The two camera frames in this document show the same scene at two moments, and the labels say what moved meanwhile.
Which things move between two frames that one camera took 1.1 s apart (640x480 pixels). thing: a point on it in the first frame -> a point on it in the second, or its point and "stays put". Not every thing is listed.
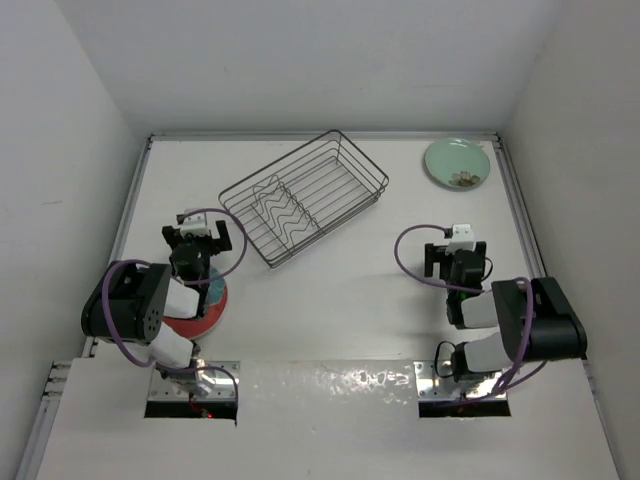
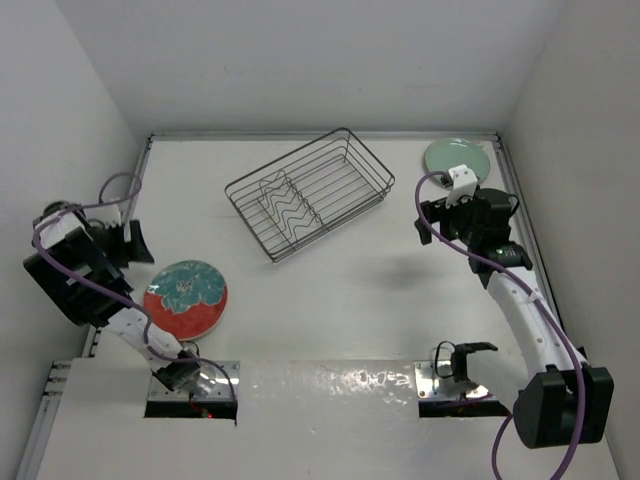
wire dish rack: (298, 199) stays put
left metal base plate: (216, 380) stays put
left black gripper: (173, 236) -> (133, 250)
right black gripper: (435, 254) -> (435, 206)
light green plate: (457, 162) stays put
